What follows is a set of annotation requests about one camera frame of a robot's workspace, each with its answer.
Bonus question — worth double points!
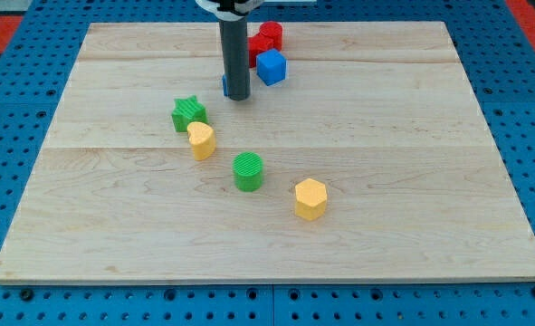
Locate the yellow hexagon block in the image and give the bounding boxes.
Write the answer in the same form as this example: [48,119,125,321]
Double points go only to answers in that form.
[294,178,328,221]

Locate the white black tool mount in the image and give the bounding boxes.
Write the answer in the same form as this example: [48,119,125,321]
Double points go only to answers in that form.
[196,0,264,21]

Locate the light wooden board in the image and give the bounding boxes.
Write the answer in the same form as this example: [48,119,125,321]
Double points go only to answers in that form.
[0,21,535,285]

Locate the blue cube block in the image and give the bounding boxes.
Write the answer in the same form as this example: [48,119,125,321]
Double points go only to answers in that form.
[256,49,287,86]

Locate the green cylinder block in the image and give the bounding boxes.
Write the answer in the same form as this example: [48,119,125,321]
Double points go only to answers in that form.
[232,152,263,192]

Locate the green star block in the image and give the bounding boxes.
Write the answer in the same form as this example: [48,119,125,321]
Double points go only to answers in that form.
[171,95,208,132]

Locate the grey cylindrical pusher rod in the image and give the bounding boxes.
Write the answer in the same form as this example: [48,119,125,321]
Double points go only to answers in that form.
[219,17,251,101]

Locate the red star block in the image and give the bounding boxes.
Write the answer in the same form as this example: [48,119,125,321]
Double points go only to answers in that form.
[248,34,273,68]

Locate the small blue hidden block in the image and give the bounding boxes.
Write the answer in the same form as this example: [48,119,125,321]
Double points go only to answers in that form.
[222,75,228,97]

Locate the red cylinder block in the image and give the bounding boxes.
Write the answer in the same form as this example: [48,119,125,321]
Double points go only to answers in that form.
[259,21,283,51]

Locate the yellow heart block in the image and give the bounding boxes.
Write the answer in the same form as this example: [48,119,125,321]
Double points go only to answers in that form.
[187,121,216,161]

